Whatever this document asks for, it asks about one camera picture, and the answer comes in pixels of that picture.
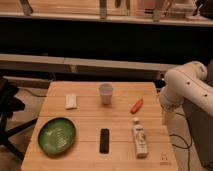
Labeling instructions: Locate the green ceramic bowl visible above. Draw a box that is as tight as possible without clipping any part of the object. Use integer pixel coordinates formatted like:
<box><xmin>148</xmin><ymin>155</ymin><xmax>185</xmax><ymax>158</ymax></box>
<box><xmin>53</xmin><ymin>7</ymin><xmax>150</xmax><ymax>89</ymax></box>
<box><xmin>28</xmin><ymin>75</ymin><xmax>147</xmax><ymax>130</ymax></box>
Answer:
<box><xmin>38</xmin><ymin>117</ymin><xmax>76</xmax><ymax>156</ymax></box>

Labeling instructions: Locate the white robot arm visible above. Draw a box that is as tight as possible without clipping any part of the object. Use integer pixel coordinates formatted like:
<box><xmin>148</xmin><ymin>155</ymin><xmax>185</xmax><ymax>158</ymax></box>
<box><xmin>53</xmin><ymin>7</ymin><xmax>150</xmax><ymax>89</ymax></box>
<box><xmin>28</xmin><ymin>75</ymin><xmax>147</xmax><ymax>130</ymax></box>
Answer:
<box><xmin>159</xmin><ymin>61</ymin><xmax>213</xmax><ymax>125</ymax></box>

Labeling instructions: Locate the orange carrot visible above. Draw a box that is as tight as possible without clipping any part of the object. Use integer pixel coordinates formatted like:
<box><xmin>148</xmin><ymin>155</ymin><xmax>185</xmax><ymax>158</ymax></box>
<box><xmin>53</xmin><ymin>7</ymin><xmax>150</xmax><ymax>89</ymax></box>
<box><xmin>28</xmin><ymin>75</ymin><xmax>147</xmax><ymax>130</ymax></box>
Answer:
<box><xmin>130</xmin><ymin>99</ymin><xmax>143</xmax><ymax>114</ymax></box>

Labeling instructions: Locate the white plastic bottle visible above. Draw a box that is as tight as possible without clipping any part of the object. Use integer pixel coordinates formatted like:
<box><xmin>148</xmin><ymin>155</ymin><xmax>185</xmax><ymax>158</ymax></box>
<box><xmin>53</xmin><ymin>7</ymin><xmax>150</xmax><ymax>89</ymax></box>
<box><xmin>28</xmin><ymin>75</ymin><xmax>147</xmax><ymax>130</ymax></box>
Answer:
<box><xmin>132</xmin><ymin>117</ymin><xmax>148</xmax><ymax>158</ymax></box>

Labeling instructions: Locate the translucent plastic cup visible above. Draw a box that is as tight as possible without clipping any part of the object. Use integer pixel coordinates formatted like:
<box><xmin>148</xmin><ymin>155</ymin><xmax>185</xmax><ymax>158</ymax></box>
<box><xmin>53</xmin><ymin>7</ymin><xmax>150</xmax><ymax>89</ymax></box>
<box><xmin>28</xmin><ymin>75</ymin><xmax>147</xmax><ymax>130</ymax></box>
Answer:
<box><xmin>98</xmin><ymin>83</ymin><xmax>113</xmax><ymax>105</ymax></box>

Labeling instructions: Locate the black rectangular bar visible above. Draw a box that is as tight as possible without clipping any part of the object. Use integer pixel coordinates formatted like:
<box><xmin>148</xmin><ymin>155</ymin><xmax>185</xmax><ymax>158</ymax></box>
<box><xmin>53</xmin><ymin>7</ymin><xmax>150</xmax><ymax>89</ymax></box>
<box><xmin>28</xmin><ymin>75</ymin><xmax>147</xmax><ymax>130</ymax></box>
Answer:
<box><xmin>99</xmin><ymin>129</ymin><xmax>110</xmax><ymax>154</ymax></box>

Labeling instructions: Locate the white rectangular block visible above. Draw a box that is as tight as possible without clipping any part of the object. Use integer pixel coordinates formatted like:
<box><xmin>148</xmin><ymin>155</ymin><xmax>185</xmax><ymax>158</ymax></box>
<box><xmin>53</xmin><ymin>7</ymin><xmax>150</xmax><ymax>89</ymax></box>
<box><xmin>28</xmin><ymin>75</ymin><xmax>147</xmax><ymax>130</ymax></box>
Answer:
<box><xmin>65</xmin><ymin>94</ymin><xmax>77</xmax><ymax>110</ymax></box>

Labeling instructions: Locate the black chair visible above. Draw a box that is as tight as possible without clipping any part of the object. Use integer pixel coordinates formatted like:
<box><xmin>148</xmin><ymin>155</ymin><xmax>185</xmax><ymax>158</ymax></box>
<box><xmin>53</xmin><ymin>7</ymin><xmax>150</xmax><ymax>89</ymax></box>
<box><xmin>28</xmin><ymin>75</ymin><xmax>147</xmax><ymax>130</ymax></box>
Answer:
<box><xmin>0</xmin><ymin>78</ymin><xmax>37</xmax><ymax>160</ymax></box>

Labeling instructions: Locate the black cable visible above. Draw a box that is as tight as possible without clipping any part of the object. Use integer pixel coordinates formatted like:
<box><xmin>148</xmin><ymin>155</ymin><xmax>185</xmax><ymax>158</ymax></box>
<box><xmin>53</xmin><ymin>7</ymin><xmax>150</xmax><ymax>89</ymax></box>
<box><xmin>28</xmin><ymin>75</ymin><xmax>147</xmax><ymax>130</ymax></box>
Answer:
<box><xmin>168</xmin><ymin>111</ymin><xmax>194</xmax><ymax>171</ymax></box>

